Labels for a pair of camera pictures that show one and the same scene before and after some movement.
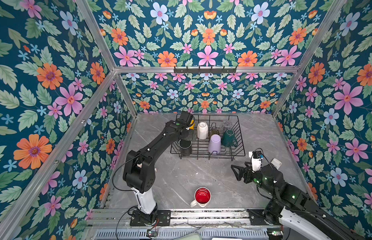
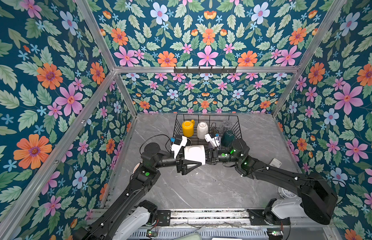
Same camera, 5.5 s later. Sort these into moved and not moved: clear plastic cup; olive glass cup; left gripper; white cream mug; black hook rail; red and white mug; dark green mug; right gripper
Moved: right gripper; left gripper; red and white mug
Not moved: olive glass cup; black hook rail; white cream mug; clear plastic cup; dark green mug
